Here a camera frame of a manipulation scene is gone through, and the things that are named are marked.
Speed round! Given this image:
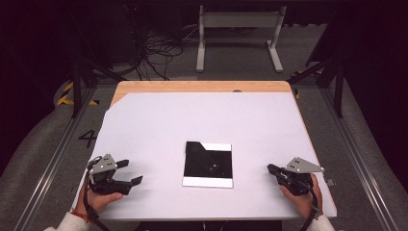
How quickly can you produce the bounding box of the tangle of black floor cables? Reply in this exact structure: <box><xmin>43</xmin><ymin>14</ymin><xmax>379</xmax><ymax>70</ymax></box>
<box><xmin>134</xmin><ymin>32</ymin><xmax>186</xmax><ymax>81</ymax></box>

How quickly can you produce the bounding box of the red bracelet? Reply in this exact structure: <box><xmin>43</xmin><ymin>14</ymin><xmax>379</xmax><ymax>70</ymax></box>
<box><xmin>70</xmin><ymin>208</ymin><xmax>92</xmax><ymax>223</ymax></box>

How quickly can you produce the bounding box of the grey metal desk frame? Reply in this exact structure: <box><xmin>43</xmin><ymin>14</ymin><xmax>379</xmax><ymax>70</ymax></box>
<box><xmin>195</xmin><ymin>4</ymin><xmax>288</xmax><ymax>73</ymax></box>

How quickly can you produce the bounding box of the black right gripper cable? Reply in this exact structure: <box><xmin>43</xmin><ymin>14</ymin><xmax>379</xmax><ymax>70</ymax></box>
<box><xmin>297</xmin><ymin>179</ymin><xmax>322</xmax><ymax>231</ymax></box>

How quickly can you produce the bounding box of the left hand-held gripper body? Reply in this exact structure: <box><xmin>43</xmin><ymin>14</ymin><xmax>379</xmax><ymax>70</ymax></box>
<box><xmin>87</xmin><ymin>153</ymin><xmax>133</xmax><ymax>196</ymax></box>

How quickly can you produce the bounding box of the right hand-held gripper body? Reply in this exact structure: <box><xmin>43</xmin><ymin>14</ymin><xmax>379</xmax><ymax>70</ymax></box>
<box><xmin>276</xmin><ymin>156</ymin><xmax>325</xmax><ymax>196</ymax></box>

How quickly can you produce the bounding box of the person's left hand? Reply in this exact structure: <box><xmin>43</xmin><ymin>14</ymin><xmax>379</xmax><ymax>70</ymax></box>
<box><xmin>78</xmin><ymin>183</ymin><xmax>124</xmax><ymax>216</ymax></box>

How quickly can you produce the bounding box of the yellow black hazard tape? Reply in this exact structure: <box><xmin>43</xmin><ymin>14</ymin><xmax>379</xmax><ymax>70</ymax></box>
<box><xmin>56</xmin><ymin>81</ymin><xmax>100</xmax><ymax>107</ymax></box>

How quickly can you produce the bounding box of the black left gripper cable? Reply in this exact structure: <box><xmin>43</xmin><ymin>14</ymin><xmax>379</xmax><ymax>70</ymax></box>
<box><xmin>82</xmin><ymin>156</ymin><xmax>111</xmax><ymax>231</ymax></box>

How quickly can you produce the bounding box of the black metal stand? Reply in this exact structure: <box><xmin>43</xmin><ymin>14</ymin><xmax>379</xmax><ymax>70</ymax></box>
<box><xmin>68</xmin><ymin>9</ymin><xmax>129</xmax><ymax>119</ymax></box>
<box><xmin>287</xmin><ymin>9</ymin><xmax>347</xmax><ymax>119</ymax></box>

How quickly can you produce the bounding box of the person's right hand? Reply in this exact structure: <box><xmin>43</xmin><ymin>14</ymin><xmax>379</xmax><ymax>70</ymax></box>
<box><xmin>279</xmin><ymin>172</ymin><xmax>323</xmax><ymax>219</ymax></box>

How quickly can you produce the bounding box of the aluminium floor rail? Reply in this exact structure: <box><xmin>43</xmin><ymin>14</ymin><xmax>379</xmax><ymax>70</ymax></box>
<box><xmin>13</xmin><ymin>86</ymin><xmax>97</xmax><ymax>231</ymax></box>
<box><xmin>320</xmin><ymin>86</ymin><xmax>400</xmax><ymax>231</ymax></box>

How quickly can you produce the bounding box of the white table sheet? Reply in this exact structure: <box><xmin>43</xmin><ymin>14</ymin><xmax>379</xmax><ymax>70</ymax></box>
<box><xmin>67</xmin><ymin>91</ymin><xmax>338</xmax><ymax>221</ymax></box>

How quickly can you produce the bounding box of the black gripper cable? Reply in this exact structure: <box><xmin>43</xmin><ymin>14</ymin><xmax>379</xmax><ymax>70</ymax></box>
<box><xmin>297</xmin><ymin>179</ymin><xmax>322</xmax><ymax>231</ymax></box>
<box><xmin>82</xmin><ymin>156</ymin><xmax>111</xmax><ymax>231</ymax></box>

